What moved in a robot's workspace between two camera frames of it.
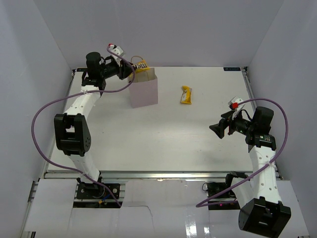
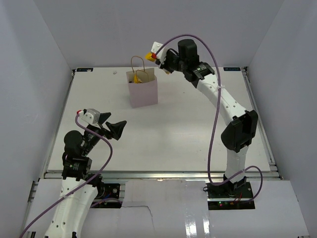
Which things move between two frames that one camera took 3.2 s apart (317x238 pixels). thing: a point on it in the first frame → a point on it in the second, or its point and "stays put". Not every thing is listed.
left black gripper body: (112, 69) → (93, 135)
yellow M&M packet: (141, 66) → (136, 80)
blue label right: (232, 69) stays put
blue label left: (81, 70) stays put
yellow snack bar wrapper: (186, 96) → (148, 56)
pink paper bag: (143, 89) stays put
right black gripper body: (239, 124) → (173, 62)
